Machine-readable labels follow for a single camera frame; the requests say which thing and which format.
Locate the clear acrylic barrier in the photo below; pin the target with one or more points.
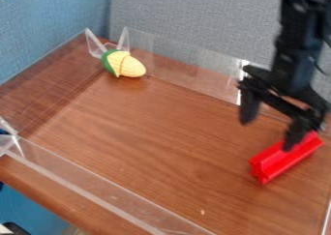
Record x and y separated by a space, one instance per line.
199 69
123 203

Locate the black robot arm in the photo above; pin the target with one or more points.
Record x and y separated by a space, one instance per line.
283 86

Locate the yellow toy corn cob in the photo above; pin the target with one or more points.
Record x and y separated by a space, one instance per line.
122 64

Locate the red plastic block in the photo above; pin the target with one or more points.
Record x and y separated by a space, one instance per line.
273 162

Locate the clear acrylic front barrier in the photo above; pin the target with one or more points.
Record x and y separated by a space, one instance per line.
123 203

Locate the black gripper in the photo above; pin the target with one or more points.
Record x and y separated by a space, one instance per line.
305 107

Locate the clear acrylic back barrier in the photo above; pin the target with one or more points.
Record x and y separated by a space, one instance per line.
199 69

